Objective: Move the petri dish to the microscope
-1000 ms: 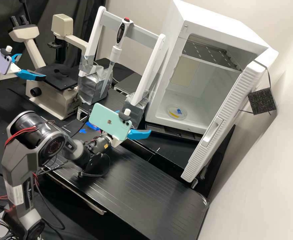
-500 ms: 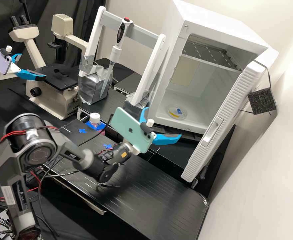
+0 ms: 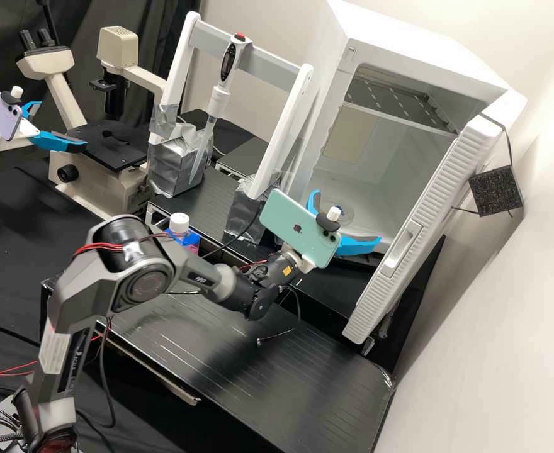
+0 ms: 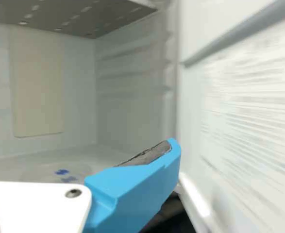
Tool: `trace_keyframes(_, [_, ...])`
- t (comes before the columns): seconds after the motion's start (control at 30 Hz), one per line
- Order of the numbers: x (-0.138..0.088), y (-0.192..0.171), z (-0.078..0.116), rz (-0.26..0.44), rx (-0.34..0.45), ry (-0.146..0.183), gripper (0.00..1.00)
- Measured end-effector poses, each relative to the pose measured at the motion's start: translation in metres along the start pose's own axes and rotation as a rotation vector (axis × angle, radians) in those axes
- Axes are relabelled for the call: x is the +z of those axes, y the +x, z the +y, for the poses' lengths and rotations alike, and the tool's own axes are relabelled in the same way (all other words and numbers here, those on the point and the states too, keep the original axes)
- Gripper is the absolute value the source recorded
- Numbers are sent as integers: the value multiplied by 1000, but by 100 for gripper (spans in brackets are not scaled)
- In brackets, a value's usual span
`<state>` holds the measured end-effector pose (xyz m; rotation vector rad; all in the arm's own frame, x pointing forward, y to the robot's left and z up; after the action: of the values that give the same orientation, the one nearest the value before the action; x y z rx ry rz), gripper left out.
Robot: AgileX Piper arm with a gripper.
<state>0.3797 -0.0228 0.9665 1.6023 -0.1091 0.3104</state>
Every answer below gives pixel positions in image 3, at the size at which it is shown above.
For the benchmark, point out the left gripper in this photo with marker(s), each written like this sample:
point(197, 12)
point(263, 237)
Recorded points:
point(24, 133)

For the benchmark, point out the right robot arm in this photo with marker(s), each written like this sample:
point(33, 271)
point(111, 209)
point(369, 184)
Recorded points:
point(140, 278)

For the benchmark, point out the cream microscope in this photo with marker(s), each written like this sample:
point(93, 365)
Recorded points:
point(116, 45)

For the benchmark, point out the white pipette stand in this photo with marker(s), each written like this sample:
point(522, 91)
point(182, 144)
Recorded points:
point(277, 132)

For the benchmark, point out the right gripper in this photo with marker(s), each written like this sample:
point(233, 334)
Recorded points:
point(305, 265)

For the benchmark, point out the white incubator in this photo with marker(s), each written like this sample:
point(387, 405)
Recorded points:
point(400, 61)

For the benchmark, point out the right wrist camera phone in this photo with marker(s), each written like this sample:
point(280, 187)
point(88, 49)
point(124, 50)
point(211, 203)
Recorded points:
point(298, 226)

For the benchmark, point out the pipette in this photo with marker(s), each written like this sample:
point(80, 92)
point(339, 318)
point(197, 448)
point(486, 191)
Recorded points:
point(225, 71)

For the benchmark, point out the incubator door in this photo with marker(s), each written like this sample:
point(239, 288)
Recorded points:
point(428, 212)

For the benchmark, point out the small bottle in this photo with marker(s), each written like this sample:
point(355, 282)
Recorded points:
point(179, 222)

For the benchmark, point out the petri dish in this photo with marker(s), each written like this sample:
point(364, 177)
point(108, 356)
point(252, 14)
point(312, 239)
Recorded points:
point(352, 213)

